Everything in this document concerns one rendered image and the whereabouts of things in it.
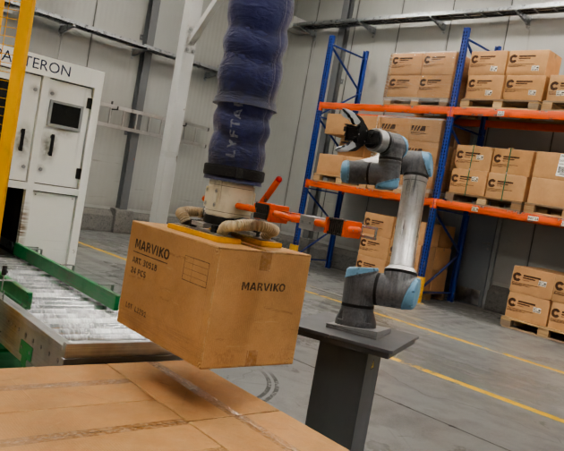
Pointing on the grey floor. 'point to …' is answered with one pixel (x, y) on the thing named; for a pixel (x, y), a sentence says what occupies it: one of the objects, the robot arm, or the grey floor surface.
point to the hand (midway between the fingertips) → (339, 129)
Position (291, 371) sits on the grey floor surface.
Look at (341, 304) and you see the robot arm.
